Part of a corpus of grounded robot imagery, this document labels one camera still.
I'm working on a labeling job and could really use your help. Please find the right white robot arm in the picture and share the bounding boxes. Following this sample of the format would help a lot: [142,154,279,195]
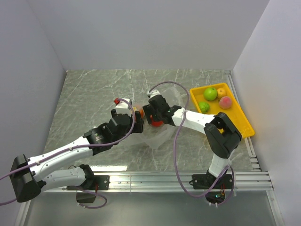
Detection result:
[143,91,242,188]

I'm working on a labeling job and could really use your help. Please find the purple cable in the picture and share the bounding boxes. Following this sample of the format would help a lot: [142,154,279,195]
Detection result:
[0,98,137,209]
[148,81,235,205]

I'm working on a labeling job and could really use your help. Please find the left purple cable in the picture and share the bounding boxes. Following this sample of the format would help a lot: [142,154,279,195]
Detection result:
[0,98,137,209]

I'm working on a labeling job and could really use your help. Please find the green apple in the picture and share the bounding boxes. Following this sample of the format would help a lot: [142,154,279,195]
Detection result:
[203,87,218,101]

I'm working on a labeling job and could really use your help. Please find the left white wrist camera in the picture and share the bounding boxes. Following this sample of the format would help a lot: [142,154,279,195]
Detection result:
[114,98,132,116]

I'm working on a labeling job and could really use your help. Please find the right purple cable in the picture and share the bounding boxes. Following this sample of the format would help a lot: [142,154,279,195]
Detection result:
[148,81,235,205]

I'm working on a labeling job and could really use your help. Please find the clear plastic bag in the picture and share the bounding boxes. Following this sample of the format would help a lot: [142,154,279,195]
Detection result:
[122,87,184,149]

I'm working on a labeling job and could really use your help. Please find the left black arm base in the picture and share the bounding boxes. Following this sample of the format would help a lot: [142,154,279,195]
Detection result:
[66,175,110,209]

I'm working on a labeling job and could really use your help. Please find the orange fruit in bag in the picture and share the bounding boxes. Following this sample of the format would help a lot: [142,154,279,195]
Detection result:
[133,105,144,118]

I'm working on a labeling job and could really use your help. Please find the pink peach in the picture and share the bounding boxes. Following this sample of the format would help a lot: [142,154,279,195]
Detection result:
[219,96,233,109]

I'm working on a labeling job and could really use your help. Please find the red fruit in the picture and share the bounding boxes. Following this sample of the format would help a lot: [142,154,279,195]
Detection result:
[151,120,163,127]

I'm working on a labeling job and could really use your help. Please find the green fruit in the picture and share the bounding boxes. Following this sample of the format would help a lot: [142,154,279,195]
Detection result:
[198,101,210,114]

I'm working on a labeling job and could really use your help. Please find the aluminium rail frame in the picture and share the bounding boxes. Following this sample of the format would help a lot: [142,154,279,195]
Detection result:
[14,70,286,226]

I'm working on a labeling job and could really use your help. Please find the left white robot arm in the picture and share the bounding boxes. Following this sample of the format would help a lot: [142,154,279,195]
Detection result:
[9,109,144,203]

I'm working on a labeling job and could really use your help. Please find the yellow plastic tray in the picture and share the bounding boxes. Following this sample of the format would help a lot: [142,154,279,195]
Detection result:
[190,83,255,139]

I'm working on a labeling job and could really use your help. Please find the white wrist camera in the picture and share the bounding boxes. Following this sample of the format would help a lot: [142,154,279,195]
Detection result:
[147,89,160,98]
[114,98,132,116]

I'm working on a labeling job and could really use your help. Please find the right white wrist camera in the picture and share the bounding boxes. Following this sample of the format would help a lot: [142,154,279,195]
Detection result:
[147,89,160,98]

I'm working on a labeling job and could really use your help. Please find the small orange fruit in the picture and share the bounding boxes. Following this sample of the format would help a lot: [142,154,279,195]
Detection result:
[217,88,227,99]

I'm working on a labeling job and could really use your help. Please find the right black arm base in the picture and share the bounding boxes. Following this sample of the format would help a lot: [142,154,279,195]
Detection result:
[189,173,235,206]

